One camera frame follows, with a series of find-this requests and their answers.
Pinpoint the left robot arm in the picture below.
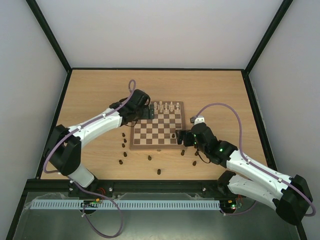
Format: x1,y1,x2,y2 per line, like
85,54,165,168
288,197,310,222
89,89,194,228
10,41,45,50
43,89,151,188

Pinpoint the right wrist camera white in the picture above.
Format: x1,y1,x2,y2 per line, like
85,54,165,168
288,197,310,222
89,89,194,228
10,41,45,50
190,115,205,125

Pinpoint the light blue cable duct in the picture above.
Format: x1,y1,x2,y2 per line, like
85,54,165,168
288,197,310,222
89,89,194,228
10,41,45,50
30,199,221,211

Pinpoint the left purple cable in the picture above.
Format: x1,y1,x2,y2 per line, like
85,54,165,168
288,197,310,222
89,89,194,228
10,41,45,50
43,79,124,237

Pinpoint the wooden chess board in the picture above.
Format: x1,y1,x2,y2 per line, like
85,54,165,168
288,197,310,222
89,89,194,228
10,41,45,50
129,101,186,151

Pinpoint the black enclosure frame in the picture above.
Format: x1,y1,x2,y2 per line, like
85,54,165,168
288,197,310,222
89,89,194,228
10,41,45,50
0,0,320,240

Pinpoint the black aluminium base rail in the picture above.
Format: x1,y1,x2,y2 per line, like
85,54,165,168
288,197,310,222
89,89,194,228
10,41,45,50
23,179,239,200

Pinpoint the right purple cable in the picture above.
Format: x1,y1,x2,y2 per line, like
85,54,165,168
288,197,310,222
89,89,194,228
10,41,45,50
192,102,317,217

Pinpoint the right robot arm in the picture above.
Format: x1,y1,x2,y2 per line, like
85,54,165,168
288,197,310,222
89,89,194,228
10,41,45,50
175,122,316,226

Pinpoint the purple cable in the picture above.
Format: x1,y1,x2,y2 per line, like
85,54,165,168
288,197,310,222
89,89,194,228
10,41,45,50
43,79,124,237
192,102,317,217

